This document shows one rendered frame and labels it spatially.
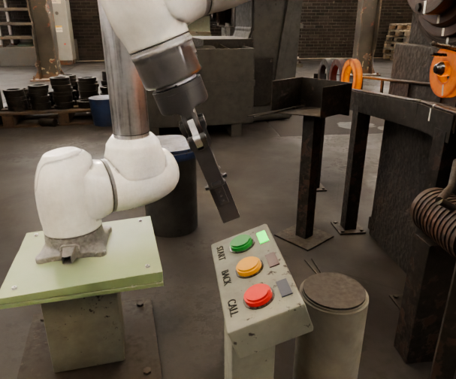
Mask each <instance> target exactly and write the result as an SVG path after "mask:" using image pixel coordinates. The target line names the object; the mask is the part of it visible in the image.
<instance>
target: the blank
mask: <svg viewBox="0 0 456 379"><path fill-rule="evenodd" d="M438 53H447V57H441V56H435V57H434V58H433V61H432V63H431V67H430V86H431V89H432V90H433V92H434V94H435V95H436V96H439V97H440V98H451V97H455V96H456V52H454V51H450V50H447V49H440V50H439V51H438ZM441 61H447V62H449V64H450V66H451V74H450V77H449V79H448V78H447V76H438V75H437V74H435V73H433V67H434V66H435V64H437V63H439V62H441Z"/></svg>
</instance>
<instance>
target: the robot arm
mask: <svg viewBox="0 0 456 379"><path fill-rule="evenodd" d="M248 1H250V0H98V11H99V18H100V24H101V36H102V44H103V50H104V62H105V69H106V75H107V88H108V95H109V101H110V114H111V120H112V127H113V135H111V137H110V138H109V140H108V141H107V143H106V148H105V152H104V159H92V156H91V155H90V154H89V153H88V152H86V151H85V150H83V149H79V148H77V147H61V148H57V149H55V150H51V151H48V152H46V153H45V154H44V155H43V156H42V157H41V160H40V161H39V163H38V166H37V169H36V172H35V200H36V205H37V209H38V215H39V218H40V221H41V225H42V227H43V230H44V240H45V244H44V246H43V248H42V250H41V252H40V253H39V254H38V255H37V256H36V257H35V261H36V263H37V264H44V263H47V262H55V261H61V260H62V264H63V265H70V264H71V263H72V262H73V261H74V260H75V259H79V258H86V257H102V256H105V255H107V248H106V246H107V240H108V237H109V234H110V233H111V232H112V227H111V226H103V225H102V222H101V218H103V217H106V216H107V215H108V214H110V213H112V212H116V211H124V210H128V209H132V208H138V207H140V206H144V205H148V204H150V203H153V202H155V201H158V200H159V199H161V198H163V197H165V196H166V195H167V194H168V193H170V192H171V191H172V190H173V189H174V188H175V187H176V185H177V183H178V180H179V176H180V173H179V167H178V164H177V161H176V160H175V158H174V156H173V155H172V154H171V153H170V152H169V151H168V150H166V149H164V148H162V146H161V145H160V140H159V139H158V138H157V137H156V136H155V135H154V134H153V133H152V132H150V131H149V119H148V110H147V100H146V90H148V91H151V90H155V92H153V97H154V99H155V101H156V104H157V105H158V107H159V110H160V112H161V114H162V115H163V116H165V117H170V116H173V115H175V114H179V115H180V117H181V121H179V128H180V131H181V133H182V135H183V136H184V137H185V138H186V140H187V143H188V145H189V148H190V150H191V151H193V152H194V154H195V157H196V159H197V161H198V164H199V165H200V168H201V170H202V172H203V175H204V177H205V179H206V182H207V185H206V186H205V190H206V191H208V190H210V193H211V196H212V197H213V201H214V202H215V204H216V207H217V210H218V212H219V215H220V217H221V218H222V222H223V223H227V222H229V221H231V220H235V219H237V218H239V217H240V215H239V212H238V209H237V206H236V205H235V202H234V199H233V197H232V194H231V191H230V189H229V187H228V184H227V182H226V179H225V177H227V174H226V172H223V173H222V172H221V171H220V166H218V163H217V161H216V158H215V156H214V154H213V151H212V148H211V146H210V145H211V143H212V141H211V139H210V135H209V133H208V131H207V124H206V120H205V119H204V115H203V114H202V113H200V114H197V112H196V110H195V107H196V106H198V105H201V104H202V103H204V102H205V101H206V100H207V98H208V94H207V91H206V88H205V86H204V82H203V81H202V78H201V75H200V74H196V73H197V72H199V71H200V70H201V68H202V67H201V64H199V61H198V58H197V56H198V55H197V54H196V52H197V50H196V49H195V45H194V43H193V40H192V35H190V33H189V29H188V25H189V24H191V23H193V22H194V21H196V20H197V19H199V18H201V17H204V16H206V15H208V14H212V13H215V12H220V11H225V10H227V9H230V8H234V7H236V6H238V5H241V4H243V3H246V2H248Z"/></svg>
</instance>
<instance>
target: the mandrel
mask: <svg viewBox="0 0 456 379"><path fill-rule="evenodd" d="M433 73H435V74H437V75H438V76H450V74H451V66H450V64H449V62H447V61H441V62H439V63H437V64H435V66H434V67H433Z"/></svg>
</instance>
